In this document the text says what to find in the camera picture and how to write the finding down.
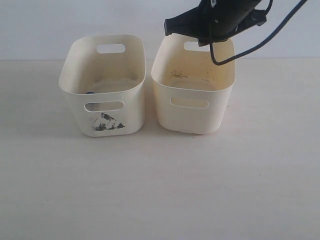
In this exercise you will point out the plain cream plastic bin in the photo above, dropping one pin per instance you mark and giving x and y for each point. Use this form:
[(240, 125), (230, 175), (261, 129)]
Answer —
[(191, 92)]

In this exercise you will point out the cream bin with mountain print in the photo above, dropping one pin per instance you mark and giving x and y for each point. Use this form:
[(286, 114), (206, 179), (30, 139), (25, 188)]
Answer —
[(114, 67)]

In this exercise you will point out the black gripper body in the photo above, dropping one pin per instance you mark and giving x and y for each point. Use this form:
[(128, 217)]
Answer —
[(214, 21)]

